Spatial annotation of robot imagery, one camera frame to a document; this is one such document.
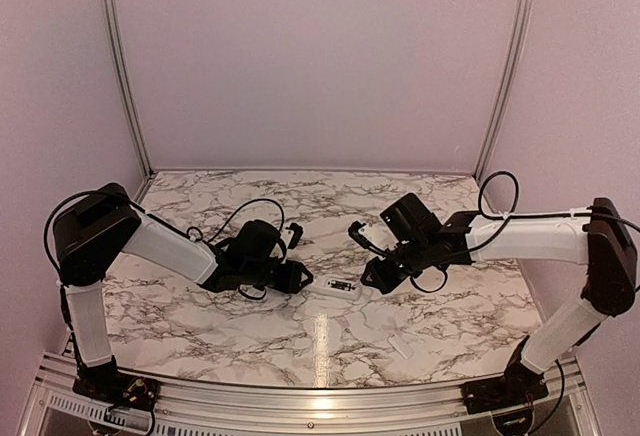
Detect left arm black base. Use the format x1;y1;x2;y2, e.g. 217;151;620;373
73;361;160;411

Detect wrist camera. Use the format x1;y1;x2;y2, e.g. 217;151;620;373
348;221;380;252
280;223;304;249

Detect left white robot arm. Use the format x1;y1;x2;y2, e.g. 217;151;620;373
44;183;314;401

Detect batteries in remote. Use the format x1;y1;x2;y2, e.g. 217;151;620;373
328;280;353;292

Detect left camera black cable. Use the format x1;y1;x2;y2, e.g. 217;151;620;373
186;198;286;302

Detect right aluminium frame post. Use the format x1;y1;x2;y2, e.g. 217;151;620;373
473;0;534;181

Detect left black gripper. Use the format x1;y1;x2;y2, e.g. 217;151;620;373
243;259;315;294

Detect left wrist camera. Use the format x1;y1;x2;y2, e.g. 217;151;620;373
280;223;304;249

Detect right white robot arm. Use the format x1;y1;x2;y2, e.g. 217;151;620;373
348;193;639;404

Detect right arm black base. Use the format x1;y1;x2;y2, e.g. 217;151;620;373
461;338;549;414

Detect aluminium frame post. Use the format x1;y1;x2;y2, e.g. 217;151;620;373
473;0;534;181
102;0;154;180

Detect white remote control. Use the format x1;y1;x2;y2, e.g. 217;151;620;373
305;276;362;301

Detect white battery cover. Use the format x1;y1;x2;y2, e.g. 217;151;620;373
388;335;414;359

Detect left aluminium frame post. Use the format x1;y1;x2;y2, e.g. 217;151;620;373
102;0;154;180

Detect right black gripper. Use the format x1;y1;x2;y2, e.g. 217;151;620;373
359;237;431;295

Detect front aluminium rail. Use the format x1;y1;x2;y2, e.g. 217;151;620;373
19;354;600;435

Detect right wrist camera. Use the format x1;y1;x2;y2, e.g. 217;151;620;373
348;221;380;252

